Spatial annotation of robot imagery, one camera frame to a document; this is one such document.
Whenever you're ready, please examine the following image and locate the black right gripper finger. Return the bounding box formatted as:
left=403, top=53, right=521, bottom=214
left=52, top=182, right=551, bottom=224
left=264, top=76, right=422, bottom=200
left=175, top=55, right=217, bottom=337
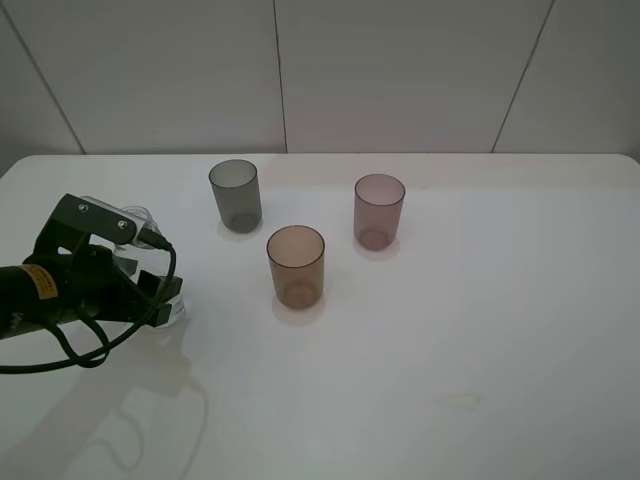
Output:
left=137, top=270, right=183, bottom=304

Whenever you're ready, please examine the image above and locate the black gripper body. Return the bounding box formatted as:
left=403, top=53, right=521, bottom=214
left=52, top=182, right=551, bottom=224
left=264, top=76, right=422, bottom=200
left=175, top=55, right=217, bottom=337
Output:
left=22, top=220, right=150, bottom=325

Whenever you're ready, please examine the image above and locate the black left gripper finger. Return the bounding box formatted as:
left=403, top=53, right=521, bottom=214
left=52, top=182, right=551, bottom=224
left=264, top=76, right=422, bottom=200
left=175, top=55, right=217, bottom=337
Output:
left=144, top=302, right=172, bottom=328

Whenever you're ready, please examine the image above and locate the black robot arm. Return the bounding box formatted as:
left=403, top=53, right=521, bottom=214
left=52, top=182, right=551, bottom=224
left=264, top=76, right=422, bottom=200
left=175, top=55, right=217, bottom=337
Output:
left=1, top=221, right=170, bottom=338

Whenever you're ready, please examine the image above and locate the grey translucent cup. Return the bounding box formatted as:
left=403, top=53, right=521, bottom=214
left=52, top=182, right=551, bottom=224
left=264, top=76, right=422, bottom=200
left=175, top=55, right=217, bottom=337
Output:
left=209, top=159, right=262, bottom=234

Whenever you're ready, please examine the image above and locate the brown translucent cup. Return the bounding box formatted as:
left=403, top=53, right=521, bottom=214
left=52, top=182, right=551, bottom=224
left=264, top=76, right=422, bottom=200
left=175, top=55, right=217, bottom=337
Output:
left=266, top=225, right=326, bottom=310

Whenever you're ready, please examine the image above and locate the pink translucent cup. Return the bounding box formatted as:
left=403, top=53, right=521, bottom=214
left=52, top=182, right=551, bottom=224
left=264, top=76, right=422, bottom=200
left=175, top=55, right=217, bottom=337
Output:
left=353, top=174, right=406, bottom=251

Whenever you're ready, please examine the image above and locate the black camera cable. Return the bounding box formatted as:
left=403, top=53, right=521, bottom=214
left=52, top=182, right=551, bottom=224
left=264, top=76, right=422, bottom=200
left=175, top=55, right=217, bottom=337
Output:
left=0, top=227, right=178, bottom=375

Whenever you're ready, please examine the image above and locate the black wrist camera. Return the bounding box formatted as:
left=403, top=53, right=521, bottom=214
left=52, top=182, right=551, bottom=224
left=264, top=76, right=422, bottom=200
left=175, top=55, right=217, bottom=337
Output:
left=50, top=194, right=146, bottom=245

